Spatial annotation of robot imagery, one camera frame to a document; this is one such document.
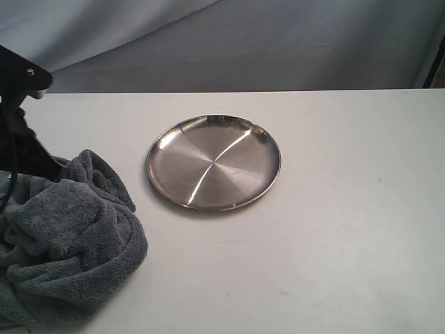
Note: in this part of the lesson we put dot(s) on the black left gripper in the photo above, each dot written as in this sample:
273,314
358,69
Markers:
22,151

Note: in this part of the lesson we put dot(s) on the grey fluffy towel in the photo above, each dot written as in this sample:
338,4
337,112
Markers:
67,247

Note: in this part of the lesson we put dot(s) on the grey backdrop cloth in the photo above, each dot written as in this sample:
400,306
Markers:
225,46

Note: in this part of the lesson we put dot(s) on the round stainless steel plate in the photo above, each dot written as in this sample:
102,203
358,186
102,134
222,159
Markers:
213,163

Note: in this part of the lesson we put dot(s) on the black stand pole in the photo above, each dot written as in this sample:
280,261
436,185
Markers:
434,68

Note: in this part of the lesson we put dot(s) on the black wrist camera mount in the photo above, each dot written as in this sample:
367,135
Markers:
22,77

